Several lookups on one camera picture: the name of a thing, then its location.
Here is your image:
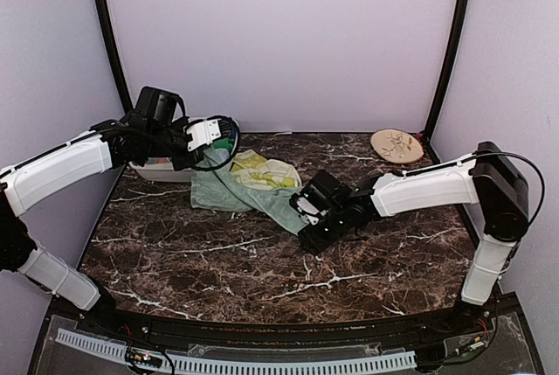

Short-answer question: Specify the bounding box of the white plastic basket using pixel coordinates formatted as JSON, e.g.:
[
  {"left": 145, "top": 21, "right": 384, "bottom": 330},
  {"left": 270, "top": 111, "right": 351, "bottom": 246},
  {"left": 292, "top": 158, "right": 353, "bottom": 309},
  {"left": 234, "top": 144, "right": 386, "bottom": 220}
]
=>
[{"left": 130, "top": 115, "right": 241, "bottom": 183}]

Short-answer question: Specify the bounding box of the black frame post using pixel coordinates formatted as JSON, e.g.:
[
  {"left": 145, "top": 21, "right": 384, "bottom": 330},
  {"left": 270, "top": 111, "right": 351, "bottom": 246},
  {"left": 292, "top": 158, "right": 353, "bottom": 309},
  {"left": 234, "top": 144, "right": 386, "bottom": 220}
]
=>
[
  {"left": 94, "top": 0, "right": 133, "bottom": 113},
  {"left": 423, "top": 0, "right": 469, "bottom": 142}
]

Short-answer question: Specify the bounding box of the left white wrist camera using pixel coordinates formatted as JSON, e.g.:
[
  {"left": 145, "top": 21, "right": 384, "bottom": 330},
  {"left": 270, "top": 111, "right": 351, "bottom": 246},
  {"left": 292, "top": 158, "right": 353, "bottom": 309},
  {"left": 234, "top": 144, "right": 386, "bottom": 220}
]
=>
[{"left": 184, "top": 119, "right": 222, "bottom": 152}]

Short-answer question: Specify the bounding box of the left black frame post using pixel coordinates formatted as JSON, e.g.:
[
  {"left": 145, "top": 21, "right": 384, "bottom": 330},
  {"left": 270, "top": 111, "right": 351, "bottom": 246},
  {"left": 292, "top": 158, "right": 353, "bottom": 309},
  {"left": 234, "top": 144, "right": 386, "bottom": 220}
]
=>
[{"left": 94, "top": 0, "right": 133, "bottom": 113}]

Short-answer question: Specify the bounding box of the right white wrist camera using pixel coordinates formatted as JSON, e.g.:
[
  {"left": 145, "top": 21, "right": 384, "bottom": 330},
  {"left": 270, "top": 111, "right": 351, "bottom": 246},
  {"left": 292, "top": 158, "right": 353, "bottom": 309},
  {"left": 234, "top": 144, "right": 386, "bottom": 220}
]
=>
[{"left": 289, "top": 193, "right": 321, "bottom": 225}]

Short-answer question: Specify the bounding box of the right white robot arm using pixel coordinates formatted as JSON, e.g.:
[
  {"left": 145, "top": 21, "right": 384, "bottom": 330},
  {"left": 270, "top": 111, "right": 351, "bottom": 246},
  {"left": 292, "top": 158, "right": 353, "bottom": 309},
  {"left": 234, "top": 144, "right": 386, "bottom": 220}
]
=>
[{"left": 289, "top": 142, "right": 531, "bottom": 335}]

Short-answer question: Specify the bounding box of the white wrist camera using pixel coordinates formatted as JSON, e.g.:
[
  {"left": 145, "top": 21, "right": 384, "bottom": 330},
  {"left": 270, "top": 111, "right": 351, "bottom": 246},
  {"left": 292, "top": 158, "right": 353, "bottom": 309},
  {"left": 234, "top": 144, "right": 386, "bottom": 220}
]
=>
[
  {"left": 289, "top": 193, "right": 321, "bottom": 225},
  {"left": 184, "top": 119, "right": 222, "bottom": 152}
]

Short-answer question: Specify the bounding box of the white slotted cable duct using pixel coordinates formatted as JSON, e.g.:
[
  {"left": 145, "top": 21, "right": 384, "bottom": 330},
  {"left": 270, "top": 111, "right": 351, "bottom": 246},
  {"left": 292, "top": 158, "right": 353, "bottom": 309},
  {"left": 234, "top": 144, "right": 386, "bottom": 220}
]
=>
[{"left": 54, "top": 329, "right": 418, "bottom": 374}]

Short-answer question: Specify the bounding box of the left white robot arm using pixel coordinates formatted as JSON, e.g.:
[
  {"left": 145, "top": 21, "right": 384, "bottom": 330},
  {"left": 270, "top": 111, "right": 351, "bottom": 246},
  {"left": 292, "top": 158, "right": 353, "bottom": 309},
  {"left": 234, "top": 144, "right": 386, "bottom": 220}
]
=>
[{"left": 1, "top": 87, "right": 221, "bottom": 337}]

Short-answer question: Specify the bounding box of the cream bird-pattern plate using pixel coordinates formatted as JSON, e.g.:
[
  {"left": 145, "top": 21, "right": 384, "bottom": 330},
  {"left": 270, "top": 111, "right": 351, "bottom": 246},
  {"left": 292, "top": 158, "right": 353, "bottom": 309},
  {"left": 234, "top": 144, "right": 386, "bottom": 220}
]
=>
[{"left": 370, "top": 128, "right": 424, "bottom": 164}]

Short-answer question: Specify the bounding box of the green rolled towel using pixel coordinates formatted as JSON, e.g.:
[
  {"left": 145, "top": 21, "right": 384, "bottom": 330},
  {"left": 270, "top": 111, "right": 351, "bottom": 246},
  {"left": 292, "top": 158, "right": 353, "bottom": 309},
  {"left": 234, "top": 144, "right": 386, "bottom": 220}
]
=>
[{"left": 212, "top": 139, "right": 235, "bottom": 152}]

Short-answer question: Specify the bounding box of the right black frame post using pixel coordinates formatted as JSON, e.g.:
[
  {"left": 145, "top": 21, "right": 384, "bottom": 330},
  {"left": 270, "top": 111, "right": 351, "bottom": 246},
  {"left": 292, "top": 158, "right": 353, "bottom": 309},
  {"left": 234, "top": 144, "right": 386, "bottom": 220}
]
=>
[{"left": 423, "top": 0, "right": 469, "bottom": 142}]

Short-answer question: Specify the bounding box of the sage green towel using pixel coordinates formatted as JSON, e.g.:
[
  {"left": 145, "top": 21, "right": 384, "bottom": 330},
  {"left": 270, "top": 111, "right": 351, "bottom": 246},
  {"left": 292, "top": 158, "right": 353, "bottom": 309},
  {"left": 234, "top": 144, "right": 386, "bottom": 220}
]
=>
[{"left": 190, "top": 167, "right": 307, "bottom": 234}]

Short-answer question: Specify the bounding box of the yellow-green patterned towel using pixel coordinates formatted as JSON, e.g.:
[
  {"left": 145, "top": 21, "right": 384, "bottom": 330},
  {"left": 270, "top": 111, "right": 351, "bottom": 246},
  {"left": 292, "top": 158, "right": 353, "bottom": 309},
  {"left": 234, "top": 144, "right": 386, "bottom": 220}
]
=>
[{"left": 231, "top": 149, "right": 302, "bottom": 191}]

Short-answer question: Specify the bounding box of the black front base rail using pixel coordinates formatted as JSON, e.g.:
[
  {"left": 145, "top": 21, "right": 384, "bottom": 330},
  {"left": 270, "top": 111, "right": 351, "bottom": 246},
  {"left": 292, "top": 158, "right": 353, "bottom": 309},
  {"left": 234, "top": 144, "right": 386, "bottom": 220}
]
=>
[{"left": 36, "top": 293, "right": 523, "bottom": 350}]

